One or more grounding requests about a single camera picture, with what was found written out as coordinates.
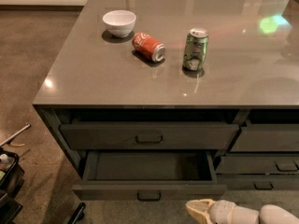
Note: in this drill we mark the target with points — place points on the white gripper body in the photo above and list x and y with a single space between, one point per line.
221 212

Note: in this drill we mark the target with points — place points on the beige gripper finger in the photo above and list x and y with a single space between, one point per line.
199 210

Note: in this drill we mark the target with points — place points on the drawer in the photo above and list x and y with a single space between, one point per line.
267 138
149 135
260 182
148 176
258 165

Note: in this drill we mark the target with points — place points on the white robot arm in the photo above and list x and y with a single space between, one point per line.
268 214

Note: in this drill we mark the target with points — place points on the grey cabinet counter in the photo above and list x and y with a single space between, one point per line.
250 74

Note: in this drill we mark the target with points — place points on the green crushed soda can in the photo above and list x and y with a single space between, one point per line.
195 49

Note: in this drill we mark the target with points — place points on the red coca-cola can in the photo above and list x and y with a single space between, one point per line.
149 47

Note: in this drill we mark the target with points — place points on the black utility cart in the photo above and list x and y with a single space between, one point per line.
10 184

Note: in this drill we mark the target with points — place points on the white stick on floor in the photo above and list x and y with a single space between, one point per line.
8 140

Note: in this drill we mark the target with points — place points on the white bottle on cart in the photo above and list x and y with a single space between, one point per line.
6 161

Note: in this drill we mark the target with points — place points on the white bowl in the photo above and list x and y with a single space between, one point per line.
120 23

